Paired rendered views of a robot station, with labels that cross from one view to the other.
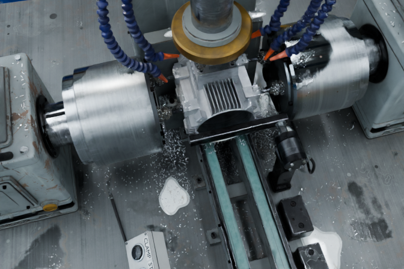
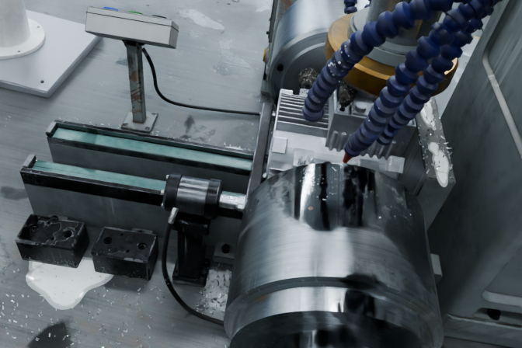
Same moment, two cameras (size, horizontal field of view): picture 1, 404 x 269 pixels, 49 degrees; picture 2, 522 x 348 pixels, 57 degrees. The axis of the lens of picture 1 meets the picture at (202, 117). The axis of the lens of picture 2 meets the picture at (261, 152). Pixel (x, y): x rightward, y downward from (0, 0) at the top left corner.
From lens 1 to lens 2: 1.00 m
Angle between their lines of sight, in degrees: 58
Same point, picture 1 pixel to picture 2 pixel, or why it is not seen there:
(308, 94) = (256, 202)
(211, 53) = (338, 25)
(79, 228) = (242, 88)
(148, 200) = (241, 140)
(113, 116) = (306, 10)
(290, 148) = (192, 180)
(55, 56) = not seen: hidden behind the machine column
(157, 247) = (152, 28)
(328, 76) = (270, 224)
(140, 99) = (316, 23)
